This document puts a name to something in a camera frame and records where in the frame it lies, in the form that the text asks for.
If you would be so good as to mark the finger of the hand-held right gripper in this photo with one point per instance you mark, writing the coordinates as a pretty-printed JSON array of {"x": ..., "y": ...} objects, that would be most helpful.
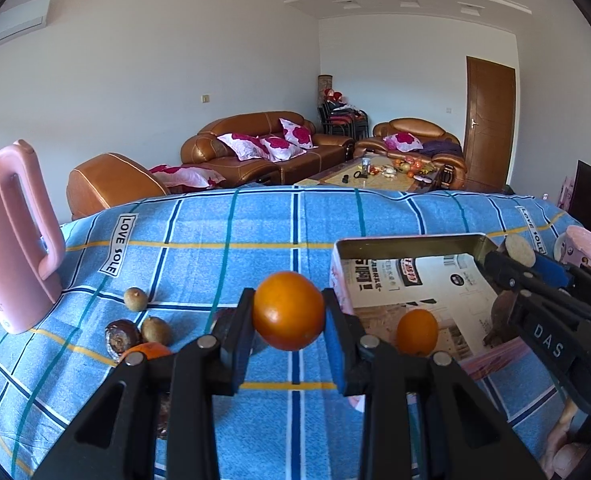
[
  {"x": 505, "y": 272},
  {"x": 553, "y": 270}
]

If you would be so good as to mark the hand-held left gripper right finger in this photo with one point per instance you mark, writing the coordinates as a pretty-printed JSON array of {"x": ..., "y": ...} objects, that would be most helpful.
[{"x": 338, "y": 350}]

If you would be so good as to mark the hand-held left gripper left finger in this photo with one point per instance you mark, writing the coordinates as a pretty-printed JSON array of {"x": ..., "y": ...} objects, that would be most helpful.
[{"x": 241, "y": 350}]

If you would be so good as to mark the cream faced cut fruit half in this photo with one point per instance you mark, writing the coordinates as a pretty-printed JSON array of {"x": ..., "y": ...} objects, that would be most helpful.
[{"x": 520, "y": 250}]

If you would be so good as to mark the orange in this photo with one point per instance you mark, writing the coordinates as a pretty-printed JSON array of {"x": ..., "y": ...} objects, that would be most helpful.
[
  {"x": 288, "y": 317},
  {"x": 417, "y": 332},
  {"x": 150, "y": 349}
]

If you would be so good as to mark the brown kiwi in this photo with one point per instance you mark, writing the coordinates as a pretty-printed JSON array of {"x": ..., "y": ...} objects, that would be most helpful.
[
  {"x": 135, "y": 299},
  {"x": 156, "y": 330}
]

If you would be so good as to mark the metal tin box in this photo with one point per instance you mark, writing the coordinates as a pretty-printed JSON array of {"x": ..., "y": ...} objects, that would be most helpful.
[{"x": 405, "y": 241}]

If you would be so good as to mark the person's right hand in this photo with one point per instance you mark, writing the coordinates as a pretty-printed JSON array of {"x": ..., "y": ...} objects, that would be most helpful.
[{"x": 570, "y": 460}]

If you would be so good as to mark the pink cartoon cat cup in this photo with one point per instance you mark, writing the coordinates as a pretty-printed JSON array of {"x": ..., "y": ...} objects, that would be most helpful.
[{"x": 583, "y": 252}]

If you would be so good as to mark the purple brown cut fruit half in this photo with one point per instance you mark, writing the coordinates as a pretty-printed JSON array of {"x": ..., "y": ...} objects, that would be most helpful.
[{"x": 500, "y": 317}]

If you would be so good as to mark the newspaper lining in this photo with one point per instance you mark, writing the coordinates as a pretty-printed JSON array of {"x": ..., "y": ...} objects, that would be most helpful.
[{"x": 450, "y": 285}]

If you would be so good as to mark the pink package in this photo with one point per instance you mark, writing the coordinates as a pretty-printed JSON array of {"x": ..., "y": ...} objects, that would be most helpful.
[{"x": 565, "y": 195}]

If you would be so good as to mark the blue plaid tablecloth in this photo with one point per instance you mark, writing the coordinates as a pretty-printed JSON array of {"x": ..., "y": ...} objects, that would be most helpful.
[{"x": 200, "y": 260}]

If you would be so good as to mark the dark wrinkled passion fruit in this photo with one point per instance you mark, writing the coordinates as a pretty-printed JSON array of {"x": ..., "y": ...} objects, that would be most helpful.
[{"x": 120, "y": 337}]

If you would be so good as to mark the purple cloth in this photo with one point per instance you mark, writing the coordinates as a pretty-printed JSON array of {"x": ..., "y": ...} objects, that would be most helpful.
[{"x": 443, "y": 149}]

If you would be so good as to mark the pile of snacks and fruit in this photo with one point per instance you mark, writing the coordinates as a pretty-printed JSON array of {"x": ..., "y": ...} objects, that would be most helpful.
[{"x": 410, "y": 165}]

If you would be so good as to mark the brown wooden door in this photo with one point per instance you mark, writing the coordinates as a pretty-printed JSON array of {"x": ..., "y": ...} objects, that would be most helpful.
[{"x": 490, "y": 125}]

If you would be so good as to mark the white pink floral pillow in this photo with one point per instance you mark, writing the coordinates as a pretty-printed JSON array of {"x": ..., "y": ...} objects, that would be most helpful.
[
  {"x": 298, "y": 132},
  {"x": 280, "y": 146},
  {"x": 243, "y": 146},
  {"x": 403, "y": 141}
]

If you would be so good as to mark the brown leather small sofa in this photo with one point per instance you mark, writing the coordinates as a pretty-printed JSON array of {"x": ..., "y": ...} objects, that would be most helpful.
[{"x": 415, "y": 127}]

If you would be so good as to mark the wooden coffee table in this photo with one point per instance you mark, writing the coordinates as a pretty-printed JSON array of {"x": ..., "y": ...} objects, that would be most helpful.
[{"x": 335, "y": 172}]

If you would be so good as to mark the brown leather three-seat sofa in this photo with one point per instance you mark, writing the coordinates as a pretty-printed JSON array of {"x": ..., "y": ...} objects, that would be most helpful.
[{"x": 215, "y": 152}]

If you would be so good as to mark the brown leather armchair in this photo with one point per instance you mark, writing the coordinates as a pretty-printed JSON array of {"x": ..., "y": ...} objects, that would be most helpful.
[{"x": 110, "y": 180}]

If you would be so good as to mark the stack of black chairs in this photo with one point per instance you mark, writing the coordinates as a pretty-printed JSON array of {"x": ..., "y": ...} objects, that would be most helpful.
[{"x": 338, "y": 120}]

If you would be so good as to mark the red plush toy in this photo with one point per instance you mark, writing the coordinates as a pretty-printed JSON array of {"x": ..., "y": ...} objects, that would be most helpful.
[{"x": 333, "y": 95}]

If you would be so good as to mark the pink electric kettle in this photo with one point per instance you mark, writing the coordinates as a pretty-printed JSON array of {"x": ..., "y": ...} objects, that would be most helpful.
[{"x": 5, "y": 260}]

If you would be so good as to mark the tall patterned floor vase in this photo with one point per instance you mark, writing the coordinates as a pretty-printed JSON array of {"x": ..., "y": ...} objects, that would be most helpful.
[{"x": 325, "y": 82}]

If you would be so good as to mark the white air conditioner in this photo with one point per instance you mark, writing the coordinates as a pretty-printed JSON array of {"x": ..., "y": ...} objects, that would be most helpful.
[{"x": 15, "y": 27}]

